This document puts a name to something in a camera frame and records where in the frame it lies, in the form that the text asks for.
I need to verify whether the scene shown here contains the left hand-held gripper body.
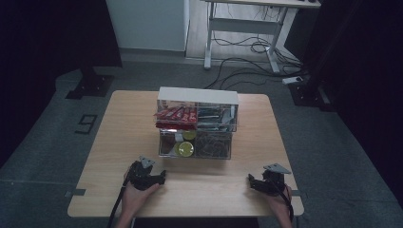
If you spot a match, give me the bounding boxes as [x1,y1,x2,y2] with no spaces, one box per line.
[127,155,161,192]

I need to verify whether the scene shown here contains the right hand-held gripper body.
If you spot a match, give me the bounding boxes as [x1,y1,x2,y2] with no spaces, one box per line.
[259,162,293,195]

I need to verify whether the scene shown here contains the person's left hand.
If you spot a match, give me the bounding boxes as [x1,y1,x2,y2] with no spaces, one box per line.
[121,172,162,220]

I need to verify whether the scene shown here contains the person's right hand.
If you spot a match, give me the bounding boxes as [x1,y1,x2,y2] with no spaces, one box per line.
[264,184,294,223]

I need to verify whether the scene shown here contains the pile of brown sachets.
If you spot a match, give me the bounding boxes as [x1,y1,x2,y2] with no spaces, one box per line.
[194,132,233,159]

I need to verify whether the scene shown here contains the stack of red packets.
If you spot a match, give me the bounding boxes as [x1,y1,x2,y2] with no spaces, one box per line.
[153,105,199,131]

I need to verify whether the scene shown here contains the stack of dark packets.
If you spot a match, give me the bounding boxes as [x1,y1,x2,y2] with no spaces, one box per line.
[197,106,238,131]

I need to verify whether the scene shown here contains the clear organizer with white lid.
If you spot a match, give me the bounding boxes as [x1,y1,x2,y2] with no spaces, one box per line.
[154,86,240,161]

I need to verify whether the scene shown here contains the black stand base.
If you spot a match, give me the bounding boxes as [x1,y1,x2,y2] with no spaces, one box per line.
[288,75,336,112]
[65,65,115,101]

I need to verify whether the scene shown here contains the white power strip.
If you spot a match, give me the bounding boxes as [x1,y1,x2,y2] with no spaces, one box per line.
[281,75,304,86]

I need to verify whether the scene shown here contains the white cabinet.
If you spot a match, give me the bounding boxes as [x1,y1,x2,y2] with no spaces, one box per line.
[105,0,191,53]

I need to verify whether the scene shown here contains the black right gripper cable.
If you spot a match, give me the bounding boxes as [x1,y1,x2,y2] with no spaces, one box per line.
[271,179,295,222]

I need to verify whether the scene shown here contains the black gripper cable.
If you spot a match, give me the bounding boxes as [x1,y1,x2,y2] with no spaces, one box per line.
[106,176,131,228]
[271,179,295,222]

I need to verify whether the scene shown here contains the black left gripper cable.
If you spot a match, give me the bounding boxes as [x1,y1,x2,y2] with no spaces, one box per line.
[106,176,131,228]

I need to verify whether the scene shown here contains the black floor cables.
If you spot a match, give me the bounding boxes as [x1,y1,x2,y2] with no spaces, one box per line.
[203,2,310,91]

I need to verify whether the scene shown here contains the white desk frame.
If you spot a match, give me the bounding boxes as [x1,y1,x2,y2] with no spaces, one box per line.
[201,0,322,75]

